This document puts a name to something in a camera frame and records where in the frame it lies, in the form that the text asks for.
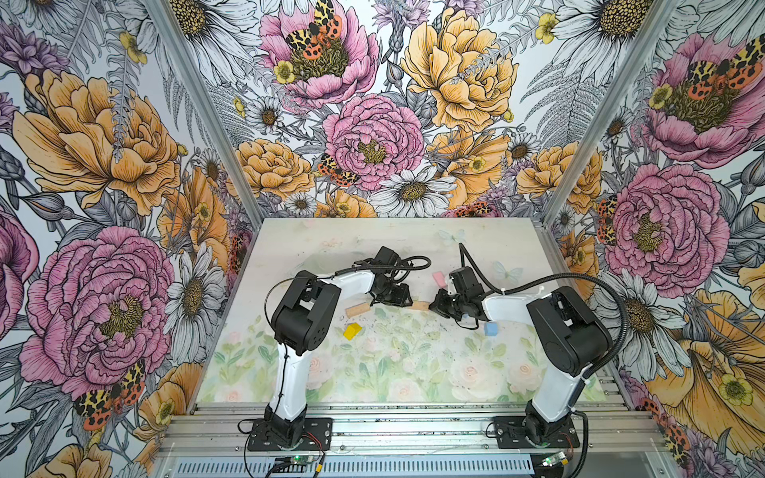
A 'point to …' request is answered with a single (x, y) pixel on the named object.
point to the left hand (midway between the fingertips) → (406, 309)
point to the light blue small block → (491, 329)
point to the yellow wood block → (352, 330)
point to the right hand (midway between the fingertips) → (429, 314)
